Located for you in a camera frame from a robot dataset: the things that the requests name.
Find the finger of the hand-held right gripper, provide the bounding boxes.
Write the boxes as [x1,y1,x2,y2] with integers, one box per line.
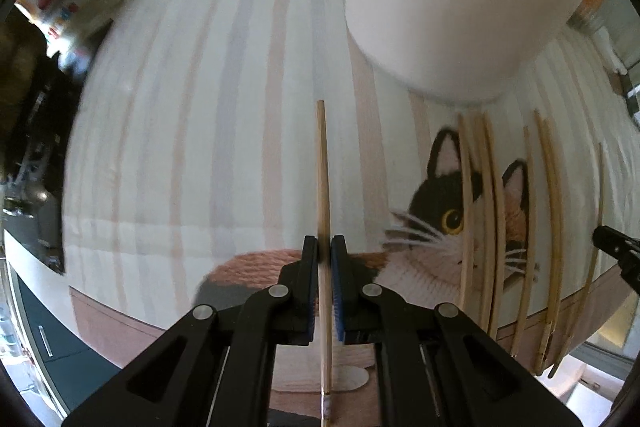
[592,226,640,295]

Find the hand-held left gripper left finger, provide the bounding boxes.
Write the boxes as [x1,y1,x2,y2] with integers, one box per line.
[62,234,321,427]

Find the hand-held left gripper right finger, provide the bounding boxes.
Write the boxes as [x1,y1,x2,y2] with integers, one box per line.
[330,234,583,427]

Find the single bamboo chopstick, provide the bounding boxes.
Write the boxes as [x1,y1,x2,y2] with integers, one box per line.
[316,101,335,427]

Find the bunch of bamboo chopsticks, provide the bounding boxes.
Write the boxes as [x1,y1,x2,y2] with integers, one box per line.
[456,109,606,379]

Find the cream round utensil holder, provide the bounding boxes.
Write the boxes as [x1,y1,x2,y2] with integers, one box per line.
[344,0,608,105]

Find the striped cat print mat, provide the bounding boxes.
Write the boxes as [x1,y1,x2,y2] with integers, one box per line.
[60,0,640,413]

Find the blue kitchen cabinet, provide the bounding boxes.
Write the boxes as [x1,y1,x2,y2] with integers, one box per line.
[10,267,121,413]

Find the black gas stove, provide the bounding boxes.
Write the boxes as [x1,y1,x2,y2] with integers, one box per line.
[0,52,86,273]

